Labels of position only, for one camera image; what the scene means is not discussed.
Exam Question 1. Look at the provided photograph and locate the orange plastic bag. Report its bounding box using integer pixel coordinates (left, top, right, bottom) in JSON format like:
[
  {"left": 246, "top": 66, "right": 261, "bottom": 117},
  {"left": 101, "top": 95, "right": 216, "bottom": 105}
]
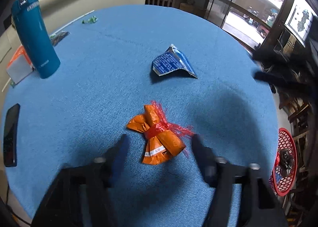
[{"left": 126, "top": 100, "right": 195, "bottom": 165}]

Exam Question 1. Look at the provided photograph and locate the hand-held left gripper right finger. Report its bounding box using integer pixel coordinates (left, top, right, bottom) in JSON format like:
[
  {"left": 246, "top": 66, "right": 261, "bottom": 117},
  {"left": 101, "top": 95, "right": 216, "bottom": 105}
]
[{"left": 192, "top": 134, "right": 289, "bottom": 227}]

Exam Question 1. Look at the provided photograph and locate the orange and white box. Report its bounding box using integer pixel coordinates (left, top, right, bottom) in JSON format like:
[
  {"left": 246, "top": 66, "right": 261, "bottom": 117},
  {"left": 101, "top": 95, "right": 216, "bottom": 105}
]
[{"left": 6, "top": 45, "right": 34, "bottom": 85}]

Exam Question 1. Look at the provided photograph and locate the window with paper sign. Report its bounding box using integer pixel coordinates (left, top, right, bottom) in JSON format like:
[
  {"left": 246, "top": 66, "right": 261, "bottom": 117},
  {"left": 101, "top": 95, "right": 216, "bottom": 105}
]
[{"left": 284, "top": 0, "right": 315, "bottom": 47}]

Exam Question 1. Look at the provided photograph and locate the wooden chair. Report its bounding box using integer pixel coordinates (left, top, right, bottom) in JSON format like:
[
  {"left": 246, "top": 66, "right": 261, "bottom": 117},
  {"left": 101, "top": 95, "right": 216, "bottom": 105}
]
[{"left": 278, "top": 93, "right": 313, "bottom": 143}]

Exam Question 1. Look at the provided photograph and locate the short white straw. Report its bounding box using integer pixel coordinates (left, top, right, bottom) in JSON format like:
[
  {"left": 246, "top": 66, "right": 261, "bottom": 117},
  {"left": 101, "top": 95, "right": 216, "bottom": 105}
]
[{"left": 1, "top": 78, "right": 12, "bottom": 92}]

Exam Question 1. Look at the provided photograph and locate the blue tablecloth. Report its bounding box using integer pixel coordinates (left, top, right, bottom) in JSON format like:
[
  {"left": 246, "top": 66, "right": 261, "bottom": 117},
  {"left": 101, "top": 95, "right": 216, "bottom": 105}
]
[{"left": 1, "top": 5, "right": 279, "bottom": 227}]

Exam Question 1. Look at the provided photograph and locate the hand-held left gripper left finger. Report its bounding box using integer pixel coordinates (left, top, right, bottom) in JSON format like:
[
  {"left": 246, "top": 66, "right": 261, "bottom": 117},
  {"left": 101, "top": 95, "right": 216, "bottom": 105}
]
[{"left": 31, "top": 134, "right": 130, "bottom": 227}]

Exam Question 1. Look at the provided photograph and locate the cardboard box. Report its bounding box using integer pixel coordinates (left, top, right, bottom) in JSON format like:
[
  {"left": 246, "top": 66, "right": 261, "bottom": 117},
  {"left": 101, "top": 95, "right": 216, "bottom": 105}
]
[{"left": 179, "top": 2, "right": 199, "bottom": 12}]

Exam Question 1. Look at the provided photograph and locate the black cable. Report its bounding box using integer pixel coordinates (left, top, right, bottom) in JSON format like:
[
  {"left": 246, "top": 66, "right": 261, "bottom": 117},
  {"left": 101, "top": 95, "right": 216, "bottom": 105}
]
[{"left": 5, "top": 185, "right": 32, "bottom": 225}]

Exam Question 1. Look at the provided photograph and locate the blue thermos bottle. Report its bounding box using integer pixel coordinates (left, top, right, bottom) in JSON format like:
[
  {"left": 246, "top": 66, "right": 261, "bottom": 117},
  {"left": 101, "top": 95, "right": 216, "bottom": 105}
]
[{"left": 11, "top": 0, "right": 61, "bottom": 79}]

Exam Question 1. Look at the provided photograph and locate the black smartphone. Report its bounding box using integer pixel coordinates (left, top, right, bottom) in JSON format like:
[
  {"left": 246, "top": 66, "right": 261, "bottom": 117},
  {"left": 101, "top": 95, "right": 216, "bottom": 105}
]
[{"left": 3, "top": 103, "right": 21, "bottom": 167}]

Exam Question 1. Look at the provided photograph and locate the dark snack wrapper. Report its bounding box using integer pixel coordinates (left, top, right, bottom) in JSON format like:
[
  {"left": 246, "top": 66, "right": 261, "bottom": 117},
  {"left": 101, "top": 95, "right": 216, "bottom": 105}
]
[{"left": 50, "top": 31, "right": 69, "bottom": 46}]

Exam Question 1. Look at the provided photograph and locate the red plastic basket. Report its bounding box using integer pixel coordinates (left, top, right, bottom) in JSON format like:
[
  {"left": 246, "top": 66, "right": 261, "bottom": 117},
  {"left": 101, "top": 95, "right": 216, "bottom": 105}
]
[{"left": 270, "top": 128, "right": 298, "bottom": 196}]

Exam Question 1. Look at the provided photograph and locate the long white straw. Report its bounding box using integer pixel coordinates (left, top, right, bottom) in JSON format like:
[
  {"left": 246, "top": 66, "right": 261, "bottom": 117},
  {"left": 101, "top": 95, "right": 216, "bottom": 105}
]
[{"left": 51, "top": 10, "right": 95, "bottom": 34}]

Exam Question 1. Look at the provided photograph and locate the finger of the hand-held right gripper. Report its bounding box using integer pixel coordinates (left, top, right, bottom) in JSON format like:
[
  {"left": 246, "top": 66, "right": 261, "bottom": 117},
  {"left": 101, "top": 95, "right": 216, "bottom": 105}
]
[
  {"left": 253, "top": 70, "right": 282, "bottom": 84},
  {"left": 252, "top": 49, "right": 282, "bottom": 63}
]

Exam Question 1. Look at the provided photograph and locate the glass sliding door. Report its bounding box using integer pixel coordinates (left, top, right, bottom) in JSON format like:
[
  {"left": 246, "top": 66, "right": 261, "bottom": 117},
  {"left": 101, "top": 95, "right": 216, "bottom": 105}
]
[{"left": 205, "top": 0, "right": 291, "bottom": 49}]

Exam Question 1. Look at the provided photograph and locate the blue foil packet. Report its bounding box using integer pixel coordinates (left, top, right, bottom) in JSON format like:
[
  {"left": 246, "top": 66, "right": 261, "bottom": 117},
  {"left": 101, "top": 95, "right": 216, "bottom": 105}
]
[{"left": 151, "top": 44, "right": 199, "bottom": 79}]

